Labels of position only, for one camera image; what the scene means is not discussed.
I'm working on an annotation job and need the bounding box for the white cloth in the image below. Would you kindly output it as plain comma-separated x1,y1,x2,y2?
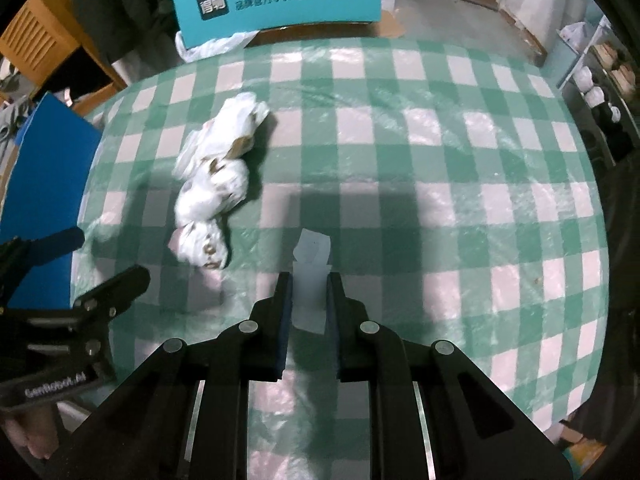
169,92,271,271

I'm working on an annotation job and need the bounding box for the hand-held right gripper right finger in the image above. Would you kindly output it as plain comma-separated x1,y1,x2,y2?
327,272,573,480

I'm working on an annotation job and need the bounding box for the black hanging coat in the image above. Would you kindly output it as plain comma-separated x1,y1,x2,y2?
65,0,173,86

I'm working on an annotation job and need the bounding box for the blue-rimmed cardboard box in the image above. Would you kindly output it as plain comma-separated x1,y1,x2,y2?
0,92,103,311

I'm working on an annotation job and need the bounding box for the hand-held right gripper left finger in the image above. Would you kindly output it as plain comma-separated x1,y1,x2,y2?
65,271,293,480

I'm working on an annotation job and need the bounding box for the teal box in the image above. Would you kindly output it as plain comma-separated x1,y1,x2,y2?
171,0,383,51

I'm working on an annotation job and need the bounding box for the wooden wardrobe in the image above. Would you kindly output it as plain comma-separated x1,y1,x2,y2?
0,0,128,111

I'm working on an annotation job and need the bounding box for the person's left hand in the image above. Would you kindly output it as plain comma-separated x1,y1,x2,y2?
0,404,66,461

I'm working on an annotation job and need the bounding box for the small white paper piece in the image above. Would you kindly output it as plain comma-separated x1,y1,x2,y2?
292,229,332,333

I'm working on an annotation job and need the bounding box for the louvered wooden wardrobe door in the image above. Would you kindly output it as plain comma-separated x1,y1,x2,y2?
0,7,81,76

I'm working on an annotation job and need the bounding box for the shoe rack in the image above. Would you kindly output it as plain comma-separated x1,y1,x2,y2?
560,15,640,166

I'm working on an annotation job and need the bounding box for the white plastic bag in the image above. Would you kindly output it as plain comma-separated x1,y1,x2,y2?
175,30,261,63

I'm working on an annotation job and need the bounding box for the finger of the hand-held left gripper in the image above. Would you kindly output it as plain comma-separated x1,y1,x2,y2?
0,226,86,281
0,266,152,328

